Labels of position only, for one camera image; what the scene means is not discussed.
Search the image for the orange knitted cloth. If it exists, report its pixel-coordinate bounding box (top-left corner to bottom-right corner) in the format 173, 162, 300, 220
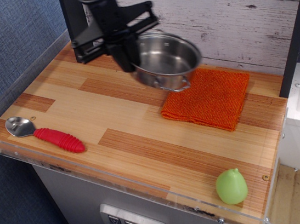
161, 68, 250, 131

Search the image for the grey toy fridge cabinet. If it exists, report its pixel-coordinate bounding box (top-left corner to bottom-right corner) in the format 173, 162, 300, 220
31, 136, 248, 224

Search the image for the dark grey left post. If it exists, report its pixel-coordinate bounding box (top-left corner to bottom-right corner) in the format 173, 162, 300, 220
59, 0, 93, 64

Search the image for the silver metal pot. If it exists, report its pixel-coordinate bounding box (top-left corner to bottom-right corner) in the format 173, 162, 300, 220
131, 32, 202, 93

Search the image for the clear acrylic table guard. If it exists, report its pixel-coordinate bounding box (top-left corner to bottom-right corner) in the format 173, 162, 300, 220
0, 1, 300, 224

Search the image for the dark grey post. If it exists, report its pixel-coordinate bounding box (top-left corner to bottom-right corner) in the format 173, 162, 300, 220
59, 0, 93, 64
279, 0, 300, 98

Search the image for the dark grey right post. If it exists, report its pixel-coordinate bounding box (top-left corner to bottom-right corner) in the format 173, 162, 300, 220
279, 0, 300, 98

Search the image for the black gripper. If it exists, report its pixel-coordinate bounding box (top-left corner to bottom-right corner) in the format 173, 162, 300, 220
71, 0, 158, 73

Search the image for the green plastic pear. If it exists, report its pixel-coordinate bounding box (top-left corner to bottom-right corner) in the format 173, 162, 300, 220
216, 168, 248, 205

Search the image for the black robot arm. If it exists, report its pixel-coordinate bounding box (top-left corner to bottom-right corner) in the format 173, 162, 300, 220
72, 0, 158, 73

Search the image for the red handled metal spoon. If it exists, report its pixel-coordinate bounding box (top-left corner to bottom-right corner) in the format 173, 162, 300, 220
5, 116, 86, 153

